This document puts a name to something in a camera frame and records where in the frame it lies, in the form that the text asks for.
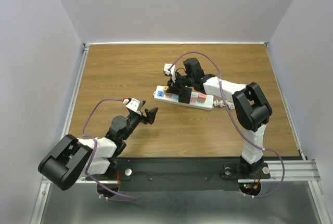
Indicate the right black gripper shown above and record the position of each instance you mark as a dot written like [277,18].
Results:
[173,87]

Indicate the white power strip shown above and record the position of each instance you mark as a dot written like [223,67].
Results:
[160,95]

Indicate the black cube socket adapter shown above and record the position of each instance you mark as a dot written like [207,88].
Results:
[185,95]

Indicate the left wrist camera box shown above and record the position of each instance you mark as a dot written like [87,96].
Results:
[134,105]

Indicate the aluminium frame rail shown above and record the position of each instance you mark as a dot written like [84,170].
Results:
[45,183]

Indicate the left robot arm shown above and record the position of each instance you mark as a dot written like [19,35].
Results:
[73,157]

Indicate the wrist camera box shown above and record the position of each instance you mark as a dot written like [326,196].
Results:
[169,69]
[134,105]

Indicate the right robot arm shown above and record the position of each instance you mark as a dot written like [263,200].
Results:
[252,107]

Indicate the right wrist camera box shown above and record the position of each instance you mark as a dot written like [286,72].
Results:
[169,69]

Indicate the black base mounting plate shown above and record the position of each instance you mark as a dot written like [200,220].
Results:
[138,174]

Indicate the pink plug adapter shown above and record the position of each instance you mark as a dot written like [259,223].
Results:
[201,97]

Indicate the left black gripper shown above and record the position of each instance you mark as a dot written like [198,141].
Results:
[150,114]

